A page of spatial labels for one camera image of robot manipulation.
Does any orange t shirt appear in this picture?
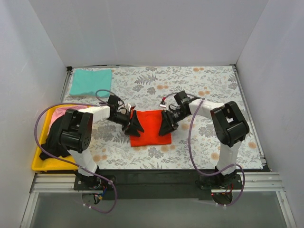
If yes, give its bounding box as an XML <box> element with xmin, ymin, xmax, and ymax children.
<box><xmin>130</xmin><ymin>110</ymin><xmax>171</xmax><ymax>147</ymax></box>

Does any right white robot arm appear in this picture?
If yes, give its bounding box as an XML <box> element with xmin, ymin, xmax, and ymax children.
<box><xmin>159</xmin><ymin>91</ymin><xmax>249</xmax><ymax>189</ymax></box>

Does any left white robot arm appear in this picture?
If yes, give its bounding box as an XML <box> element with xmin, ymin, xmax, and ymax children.
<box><xmin>57</xmin><ymin>95</ymin><xmax>144</xmax><ymax>190</ymax></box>

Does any floral patterned table mat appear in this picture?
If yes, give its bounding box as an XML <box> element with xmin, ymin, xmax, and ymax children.
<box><xmin>64</xmin><ymin>66</ymin><xmax>264</xmax><ymax>170</ymax></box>

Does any folded teal t shirt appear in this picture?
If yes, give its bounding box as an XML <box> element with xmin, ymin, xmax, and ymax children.
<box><xmin>69</xmin><ymin>69</ymin><xmax>113</xmax><ymax>97</ymax></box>

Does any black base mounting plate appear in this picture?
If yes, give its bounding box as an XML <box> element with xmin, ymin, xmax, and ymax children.
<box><xmin>74</xmin><ymin>170</ymin><xmax>242</xmax><ymax>203</ymax></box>

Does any pink t shirt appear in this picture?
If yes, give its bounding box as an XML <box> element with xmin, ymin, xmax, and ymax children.
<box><xmin>48</xmin><ymin>105</ymin><xmax>83</xmax><ymax>131</ymax></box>

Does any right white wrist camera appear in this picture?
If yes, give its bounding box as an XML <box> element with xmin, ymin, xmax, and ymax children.
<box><xmin>159</xmin><ymin>97</ymin><xmax>168</xmax><ymax>110</ymax></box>

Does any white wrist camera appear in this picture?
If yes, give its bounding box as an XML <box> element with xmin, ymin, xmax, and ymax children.
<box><xmin>124</xmin><ymin>103</ymin><xmax>136</xmax><ymax>112</ymax></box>
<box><xmin>159</xmin><ymin>97</ymin><xmax>168</xmax><ymax>110</ymax></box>

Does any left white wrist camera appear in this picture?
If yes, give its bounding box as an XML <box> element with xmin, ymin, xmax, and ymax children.
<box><xmin>124</xmin><ymin>103</ymin><xmax>136</xmax><ymax>112</ymax></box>

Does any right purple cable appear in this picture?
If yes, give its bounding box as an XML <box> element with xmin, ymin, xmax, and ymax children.
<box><xmin>162</xmin><ymin>92</ymin><xmax>246</xmax><ymax>208</ymax></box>

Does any purple cable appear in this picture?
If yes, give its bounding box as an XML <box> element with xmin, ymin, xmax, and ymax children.
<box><xmin>162</xmin><ymin>92</ymin><xmax>246</xmax><ymax>208</ymax></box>
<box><xmin>35</xmin><ymin>89</ymin><xmax>118</xmax><ymax>214</ymax></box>

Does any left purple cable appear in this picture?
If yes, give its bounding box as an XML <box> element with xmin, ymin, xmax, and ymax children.
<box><xmin>35</xmin><ymin>89</ymin><xmax>118</xmax><ymax>214</ymax></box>

